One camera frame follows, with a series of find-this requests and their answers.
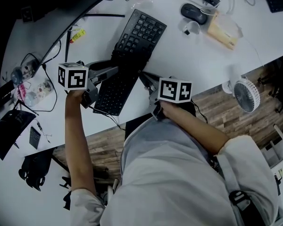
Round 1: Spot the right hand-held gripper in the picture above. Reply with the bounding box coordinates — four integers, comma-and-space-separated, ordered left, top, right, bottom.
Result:
139, 71, 193, 122

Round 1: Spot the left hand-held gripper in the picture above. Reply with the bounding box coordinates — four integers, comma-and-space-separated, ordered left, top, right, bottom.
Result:
58, 59, 120, 109

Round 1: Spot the black full-size keyboard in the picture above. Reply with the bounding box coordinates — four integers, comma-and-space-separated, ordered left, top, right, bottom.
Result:
93, 8, 167, 116

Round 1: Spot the person's right forearm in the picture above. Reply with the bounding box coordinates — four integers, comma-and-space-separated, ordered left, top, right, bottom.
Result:
160, 100, 229, 155

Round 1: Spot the person's left forearm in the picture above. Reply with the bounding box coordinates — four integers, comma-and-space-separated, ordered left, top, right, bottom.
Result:
65, 88, 97, 193

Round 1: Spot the yellow tube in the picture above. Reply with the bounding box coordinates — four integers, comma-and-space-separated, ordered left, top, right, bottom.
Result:
69, 29, 87, 44

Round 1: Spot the curved black monitor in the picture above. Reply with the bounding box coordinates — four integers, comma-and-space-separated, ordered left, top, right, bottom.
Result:
4, 0, 133, 70

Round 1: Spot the clear plastic bottle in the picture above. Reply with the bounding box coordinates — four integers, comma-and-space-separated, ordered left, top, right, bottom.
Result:
25, 78, 54, 107

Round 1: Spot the white earbud case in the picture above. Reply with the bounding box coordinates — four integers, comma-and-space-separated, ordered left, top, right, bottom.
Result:
179, 20, 200, 35

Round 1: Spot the clear plastic jar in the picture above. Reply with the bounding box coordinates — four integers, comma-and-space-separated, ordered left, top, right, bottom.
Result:
10, 58, 40, 85

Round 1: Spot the black computer mouse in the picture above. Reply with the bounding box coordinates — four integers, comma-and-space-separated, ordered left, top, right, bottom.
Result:
181, 3, 208, 24

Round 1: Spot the pink plastic packet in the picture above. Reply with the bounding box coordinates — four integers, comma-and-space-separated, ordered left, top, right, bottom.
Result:
17, 83, 29, 98

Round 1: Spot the beige plastic bag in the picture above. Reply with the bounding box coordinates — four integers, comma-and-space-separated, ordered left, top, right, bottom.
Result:
206, 10, 243, 51

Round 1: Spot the white desk fan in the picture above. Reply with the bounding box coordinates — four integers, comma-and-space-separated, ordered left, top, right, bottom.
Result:
221, 65, 261, 114

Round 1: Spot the person's white shirt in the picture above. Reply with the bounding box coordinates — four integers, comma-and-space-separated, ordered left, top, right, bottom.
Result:
69, 118, 280, 226

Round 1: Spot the dark open laptop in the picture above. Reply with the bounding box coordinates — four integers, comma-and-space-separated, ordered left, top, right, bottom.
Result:
0, 109, 36, 161

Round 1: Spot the black desk cable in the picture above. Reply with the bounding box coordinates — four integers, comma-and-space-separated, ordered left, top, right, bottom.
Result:
21, 40, 62, 113

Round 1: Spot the person's grey shoulder strap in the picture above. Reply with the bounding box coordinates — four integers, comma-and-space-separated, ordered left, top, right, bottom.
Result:
216, 154, 258, 226

